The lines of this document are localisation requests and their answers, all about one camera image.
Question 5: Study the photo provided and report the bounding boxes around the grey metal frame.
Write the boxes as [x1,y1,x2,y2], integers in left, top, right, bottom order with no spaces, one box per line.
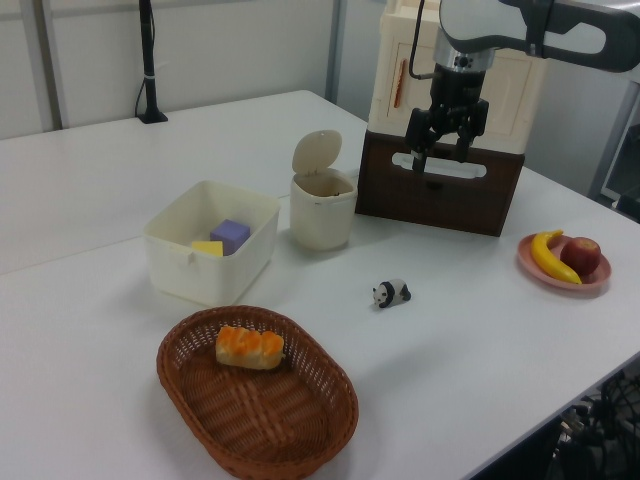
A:
[588,74,640,211]

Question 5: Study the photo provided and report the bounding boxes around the cream toy cabinet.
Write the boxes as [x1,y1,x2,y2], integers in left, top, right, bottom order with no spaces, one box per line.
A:
[368,0,550,156]

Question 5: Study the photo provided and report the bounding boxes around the black camera stand pole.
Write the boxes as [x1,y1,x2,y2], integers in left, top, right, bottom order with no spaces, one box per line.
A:
[134,0,169,125]

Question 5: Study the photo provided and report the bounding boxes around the yellow block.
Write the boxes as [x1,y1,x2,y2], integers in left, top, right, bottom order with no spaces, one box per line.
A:
[190,240,226,258]

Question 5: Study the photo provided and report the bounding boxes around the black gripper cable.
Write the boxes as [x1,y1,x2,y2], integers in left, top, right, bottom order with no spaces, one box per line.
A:
[407,0,439,82]

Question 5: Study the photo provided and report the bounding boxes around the purple cube block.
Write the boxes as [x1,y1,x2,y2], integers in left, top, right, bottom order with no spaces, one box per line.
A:
[209,218,251,256]

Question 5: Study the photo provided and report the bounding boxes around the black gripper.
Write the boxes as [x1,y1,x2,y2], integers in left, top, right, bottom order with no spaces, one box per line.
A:
[404,63,490,174]

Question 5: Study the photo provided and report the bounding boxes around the pink plate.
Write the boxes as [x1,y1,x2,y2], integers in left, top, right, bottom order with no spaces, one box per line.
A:
[516,233,613,298]

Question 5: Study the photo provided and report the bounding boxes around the red toy apple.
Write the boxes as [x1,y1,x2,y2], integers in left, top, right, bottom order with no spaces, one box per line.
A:
[559,236,602,276]

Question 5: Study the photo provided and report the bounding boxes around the black cables under table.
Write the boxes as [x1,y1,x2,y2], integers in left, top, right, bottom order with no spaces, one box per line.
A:
[552,369,640,480]

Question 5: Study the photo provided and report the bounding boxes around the cream trash can lid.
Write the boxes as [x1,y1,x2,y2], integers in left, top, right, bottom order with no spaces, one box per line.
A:
[291,128,343,177]

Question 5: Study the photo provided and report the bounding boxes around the brown wicker basket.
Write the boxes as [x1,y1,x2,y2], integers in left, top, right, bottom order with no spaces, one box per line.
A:
[156,305,360,480]

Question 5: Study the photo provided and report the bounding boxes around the dark brown wooden box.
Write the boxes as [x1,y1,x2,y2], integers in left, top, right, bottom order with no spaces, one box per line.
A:
[354,129,526,238]

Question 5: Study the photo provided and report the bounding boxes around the white plastic storage box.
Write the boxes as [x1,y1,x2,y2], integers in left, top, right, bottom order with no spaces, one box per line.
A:
[142,179,281,308]

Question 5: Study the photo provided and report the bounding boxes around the yellow toy banana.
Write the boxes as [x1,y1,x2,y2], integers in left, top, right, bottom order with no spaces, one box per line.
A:
[529,229,584,286]

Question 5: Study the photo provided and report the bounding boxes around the toy bread loaf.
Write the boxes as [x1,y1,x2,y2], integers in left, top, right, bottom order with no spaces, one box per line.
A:
[214,325,286,370]

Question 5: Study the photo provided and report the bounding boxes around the cream small trash can body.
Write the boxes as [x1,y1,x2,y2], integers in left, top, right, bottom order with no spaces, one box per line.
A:
[289,168,359,252]

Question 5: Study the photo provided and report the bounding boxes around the panda figurine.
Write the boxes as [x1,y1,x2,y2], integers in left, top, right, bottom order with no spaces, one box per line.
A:
[370,278,413,311]

